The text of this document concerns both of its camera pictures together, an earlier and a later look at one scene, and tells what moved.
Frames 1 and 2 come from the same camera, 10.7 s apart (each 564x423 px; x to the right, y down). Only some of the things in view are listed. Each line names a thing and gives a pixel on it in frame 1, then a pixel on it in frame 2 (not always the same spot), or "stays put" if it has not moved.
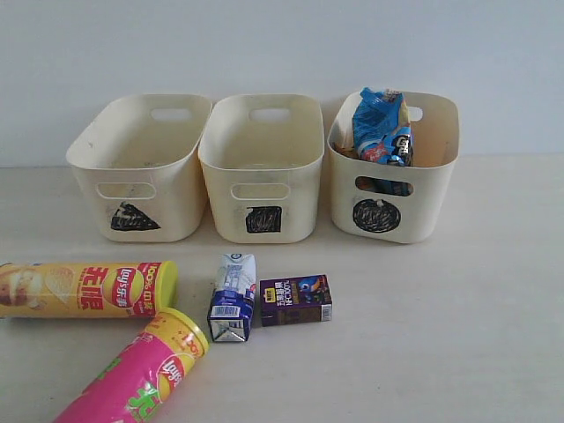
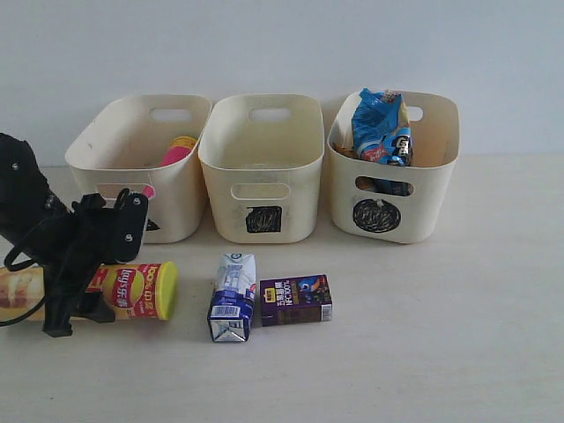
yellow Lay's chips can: (87, 290) stays put
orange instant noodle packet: (347, 148) stays put
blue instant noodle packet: (381, 127) stays put
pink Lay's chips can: (133, 380) → (178, 149)
